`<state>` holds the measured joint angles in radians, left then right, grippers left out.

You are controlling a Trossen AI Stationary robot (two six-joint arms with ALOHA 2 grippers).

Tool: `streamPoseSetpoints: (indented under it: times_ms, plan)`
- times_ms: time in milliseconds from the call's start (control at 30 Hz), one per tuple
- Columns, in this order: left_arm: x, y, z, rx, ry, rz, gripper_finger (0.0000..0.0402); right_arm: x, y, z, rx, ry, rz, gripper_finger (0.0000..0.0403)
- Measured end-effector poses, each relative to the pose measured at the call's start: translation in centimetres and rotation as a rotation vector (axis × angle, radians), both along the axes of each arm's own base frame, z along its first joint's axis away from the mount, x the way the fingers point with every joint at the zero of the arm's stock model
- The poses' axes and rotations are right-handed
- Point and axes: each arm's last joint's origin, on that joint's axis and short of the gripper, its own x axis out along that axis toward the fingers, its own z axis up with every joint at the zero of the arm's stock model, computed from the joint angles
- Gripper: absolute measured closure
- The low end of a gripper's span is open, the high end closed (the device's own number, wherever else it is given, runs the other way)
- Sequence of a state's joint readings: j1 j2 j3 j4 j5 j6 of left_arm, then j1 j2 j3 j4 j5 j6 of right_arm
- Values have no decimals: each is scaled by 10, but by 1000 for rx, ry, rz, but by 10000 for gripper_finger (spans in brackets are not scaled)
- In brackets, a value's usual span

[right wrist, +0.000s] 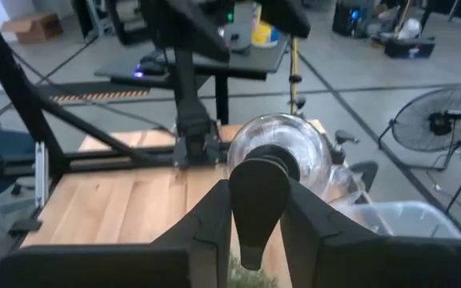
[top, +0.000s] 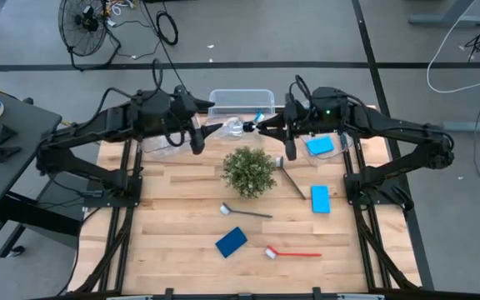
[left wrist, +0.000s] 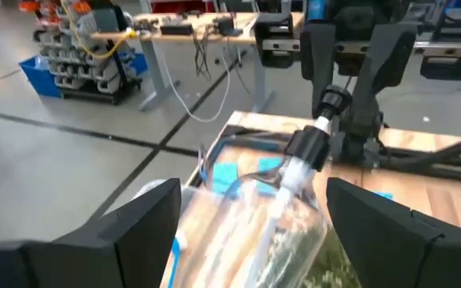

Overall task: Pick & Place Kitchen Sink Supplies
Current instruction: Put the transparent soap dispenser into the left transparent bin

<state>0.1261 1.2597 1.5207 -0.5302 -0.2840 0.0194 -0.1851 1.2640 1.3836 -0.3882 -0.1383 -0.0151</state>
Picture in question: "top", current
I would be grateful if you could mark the dark blue scrub sponge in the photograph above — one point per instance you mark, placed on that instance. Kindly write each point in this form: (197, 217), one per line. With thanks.
(231, 241)

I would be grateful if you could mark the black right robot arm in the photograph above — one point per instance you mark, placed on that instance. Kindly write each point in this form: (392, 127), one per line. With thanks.
(390, 129)

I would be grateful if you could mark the grey dish brush white bristles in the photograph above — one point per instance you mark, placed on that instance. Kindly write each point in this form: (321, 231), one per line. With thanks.
(292, 180)
(224, 209)

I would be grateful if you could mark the tall frosted plastic bin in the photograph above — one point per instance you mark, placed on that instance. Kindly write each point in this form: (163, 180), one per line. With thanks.
(240, 102)

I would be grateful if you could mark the black side table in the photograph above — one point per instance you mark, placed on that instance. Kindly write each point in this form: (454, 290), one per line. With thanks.
(6, 179)

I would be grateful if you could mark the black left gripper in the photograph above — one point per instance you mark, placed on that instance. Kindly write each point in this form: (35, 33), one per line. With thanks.
(186, 108)

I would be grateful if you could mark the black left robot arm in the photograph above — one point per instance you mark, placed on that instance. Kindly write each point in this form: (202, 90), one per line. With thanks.
(98, 125)

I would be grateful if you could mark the red dish brush white bristles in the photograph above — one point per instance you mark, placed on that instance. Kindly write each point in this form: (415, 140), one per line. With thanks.
(270, 252)

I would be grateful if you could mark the black triangular clamp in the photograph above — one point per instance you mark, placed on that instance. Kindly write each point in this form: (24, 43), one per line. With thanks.
(6, 135)
(4, 153)

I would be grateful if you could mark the grey desk foot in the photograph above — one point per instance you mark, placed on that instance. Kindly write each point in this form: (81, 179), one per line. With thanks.
(473, 126)
(448, 19)

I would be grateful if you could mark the black floor fan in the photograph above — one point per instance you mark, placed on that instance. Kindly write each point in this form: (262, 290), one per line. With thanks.
(82, 25)

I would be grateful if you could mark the artificial green plant black pot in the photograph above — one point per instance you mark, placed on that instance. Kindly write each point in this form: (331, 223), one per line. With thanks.
(248, 171)

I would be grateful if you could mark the black aluminium rig frame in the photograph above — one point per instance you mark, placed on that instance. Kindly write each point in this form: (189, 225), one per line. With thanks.
(119, 258)

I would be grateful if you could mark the light blue cellulose sponge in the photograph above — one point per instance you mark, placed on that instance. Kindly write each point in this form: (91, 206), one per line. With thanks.
(320, 145)
(320, 199)

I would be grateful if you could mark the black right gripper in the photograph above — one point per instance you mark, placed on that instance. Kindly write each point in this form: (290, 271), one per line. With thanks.
(300, 118)

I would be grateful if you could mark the teal dish brush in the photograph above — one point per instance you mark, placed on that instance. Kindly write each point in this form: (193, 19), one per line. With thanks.
(258, 116)

